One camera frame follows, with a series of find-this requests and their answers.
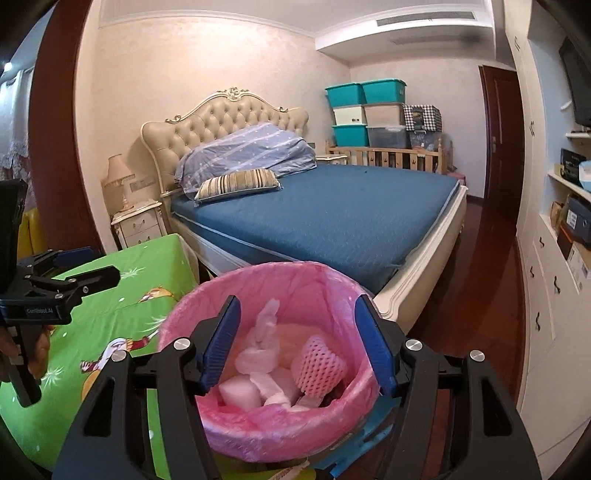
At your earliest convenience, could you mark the blue plastic trash bin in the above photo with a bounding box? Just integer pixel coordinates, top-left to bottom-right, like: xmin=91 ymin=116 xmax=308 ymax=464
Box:
xmin=318 ymin=401 xmax=402 ymax=477

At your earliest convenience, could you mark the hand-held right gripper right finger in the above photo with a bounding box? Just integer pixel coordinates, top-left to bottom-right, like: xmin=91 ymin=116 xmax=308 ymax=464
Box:
xmin=355 ymin=294 xmax=542 ymax=480

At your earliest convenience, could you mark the teal storage box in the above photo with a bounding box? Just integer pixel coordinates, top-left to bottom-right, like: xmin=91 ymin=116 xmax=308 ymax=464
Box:
xmin=332 ymin=124 xmax=370 ymax=147
xmin=361 ymin=78 xmax=408 ymax=104
xmin=325 ymin=83 xmax=365 ymax=108

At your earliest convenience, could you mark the person's left hand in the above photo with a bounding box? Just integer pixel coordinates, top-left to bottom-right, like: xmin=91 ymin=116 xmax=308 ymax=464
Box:
xmin=0 ymin=323 xmax=52 ymax=384

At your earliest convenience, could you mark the grey clear storage box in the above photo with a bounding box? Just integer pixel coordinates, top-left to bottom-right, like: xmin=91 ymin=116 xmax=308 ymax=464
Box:
xmin=367 ymin=124 xmax=409 ymax=149

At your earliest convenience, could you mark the black television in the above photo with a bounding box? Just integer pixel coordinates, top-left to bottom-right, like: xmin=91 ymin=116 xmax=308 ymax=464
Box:
xmin=558 ymin=34 xmax=591 ymax=127

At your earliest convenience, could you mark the pink lace curtain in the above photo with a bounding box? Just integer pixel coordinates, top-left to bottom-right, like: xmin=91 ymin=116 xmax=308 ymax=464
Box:
xmin=0 ymin=60 xmax=40 ymax=182

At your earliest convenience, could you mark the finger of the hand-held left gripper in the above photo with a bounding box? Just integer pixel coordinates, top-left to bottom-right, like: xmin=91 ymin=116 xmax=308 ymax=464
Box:
xmin=16 ymin=247 xmax=95 ymax=278
xmin=18 ymin=265 xmax=122 ymax=324

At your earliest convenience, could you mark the dark wooden door frame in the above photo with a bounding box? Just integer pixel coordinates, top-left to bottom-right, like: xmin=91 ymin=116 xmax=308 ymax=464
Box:
xmin=25 ymin=0 xmax=114 ymax=259

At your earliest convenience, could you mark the beige storage box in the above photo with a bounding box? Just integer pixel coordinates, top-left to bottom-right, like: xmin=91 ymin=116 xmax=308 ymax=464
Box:
xmin=364 ymin=102 xmax=407 ymax=125

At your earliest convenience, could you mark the thick white foam block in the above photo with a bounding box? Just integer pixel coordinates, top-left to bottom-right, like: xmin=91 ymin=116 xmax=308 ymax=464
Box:
xmin=218 ymin=375 xmax=262 ymax=411

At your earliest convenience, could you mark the yellow leather armchair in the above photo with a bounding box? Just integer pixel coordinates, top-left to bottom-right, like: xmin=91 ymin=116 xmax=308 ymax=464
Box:
xmin=23 ymin=208 xmax=47 ymax=254

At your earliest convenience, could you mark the bed with blue mattress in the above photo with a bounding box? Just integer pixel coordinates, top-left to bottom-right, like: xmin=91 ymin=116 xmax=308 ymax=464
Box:
xmin=161 ymin=185 xmax=468 ymax=333

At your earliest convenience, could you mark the lavender duvet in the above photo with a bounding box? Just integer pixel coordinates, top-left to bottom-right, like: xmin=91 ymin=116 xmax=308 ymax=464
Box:
xmin=174 ymin=122 xmax=318 ymax=197

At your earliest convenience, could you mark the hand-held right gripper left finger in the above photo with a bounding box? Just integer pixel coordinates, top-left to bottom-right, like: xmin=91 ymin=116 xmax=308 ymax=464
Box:
xmin=55 ymin=295 xmax=242 ymax=480

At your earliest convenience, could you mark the white built-in wardrobe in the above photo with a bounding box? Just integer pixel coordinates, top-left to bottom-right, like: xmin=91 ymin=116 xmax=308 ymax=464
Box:
xmin=502 ymin=0 xmax=591 ymax=467

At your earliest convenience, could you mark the dark wooden door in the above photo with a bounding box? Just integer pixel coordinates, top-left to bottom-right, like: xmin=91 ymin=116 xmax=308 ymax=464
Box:
xmin=478 ymin=65 xmax=520 ymax=201

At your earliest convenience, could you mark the pink-lined trash bin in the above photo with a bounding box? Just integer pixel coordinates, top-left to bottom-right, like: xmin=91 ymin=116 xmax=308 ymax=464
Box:
xmin=157 ymin=261 xmax=393 ymax=455

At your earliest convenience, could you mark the white plastic bag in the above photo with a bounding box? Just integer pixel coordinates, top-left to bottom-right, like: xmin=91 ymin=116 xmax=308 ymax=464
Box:
xmin=238 ymin=298 xmax=283 ymax=376

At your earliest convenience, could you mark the striped pillow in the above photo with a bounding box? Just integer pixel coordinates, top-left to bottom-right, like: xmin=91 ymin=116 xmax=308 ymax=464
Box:
xmin=194 ymin=168 xmax=282 ymax=204

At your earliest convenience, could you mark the beige tufted headboard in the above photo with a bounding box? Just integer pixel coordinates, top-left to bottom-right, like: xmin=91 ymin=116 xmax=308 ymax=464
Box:
xmin=141 ymin=87 xmax=309 ymax=199

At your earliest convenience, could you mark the white storage box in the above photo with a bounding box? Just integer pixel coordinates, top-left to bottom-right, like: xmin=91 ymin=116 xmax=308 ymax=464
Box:
xmin=332 ymin=106 xmax=368 ymax=126

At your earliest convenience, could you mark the black shelf box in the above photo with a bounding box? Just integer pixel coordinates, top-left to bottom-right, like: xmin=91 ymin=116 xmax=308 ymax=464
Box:
xmin=560 ymin=148 xmax=591 ymax=185

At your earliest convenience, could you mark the dark box blue label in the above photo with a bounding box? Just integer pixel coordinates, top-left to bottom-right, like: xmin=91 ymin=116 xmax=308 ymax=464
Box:
xmin=566 ymin=196 xmax=591 ymax=232

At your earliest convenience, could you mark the beige table lamp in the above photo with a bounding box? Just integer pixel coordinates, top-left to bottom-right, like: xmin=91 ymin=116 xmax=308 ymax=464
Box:
xmin=102 ymin=154 xmax=136 ymax=212

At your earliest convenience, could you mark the black white checked bag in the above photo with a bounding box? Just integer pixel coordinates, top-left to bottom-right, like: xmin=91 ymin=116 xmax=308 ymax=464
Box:
xmin=403 ymin=104 xmax=443 ymax=134

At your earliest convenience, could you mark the white cardboard box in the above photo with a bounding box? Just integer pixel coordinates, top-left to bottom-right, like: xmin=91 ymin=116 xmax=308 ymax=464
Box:
xmin=568 ymin=242 xmax=591 ymax=281

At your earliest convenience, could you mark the ceiling air vent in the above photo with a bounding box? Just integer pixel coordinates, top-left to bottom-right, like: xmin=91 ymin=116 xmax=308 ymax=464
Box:
xmin=376 ymin=10 xmax=476 ymax=27

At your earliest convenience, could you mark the pink foam fruit net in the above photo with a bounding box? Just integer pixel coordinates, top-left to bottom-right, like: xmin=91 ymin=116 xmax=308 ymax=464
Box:
xmin=292 ymin=335 xmax=348 ymax=398

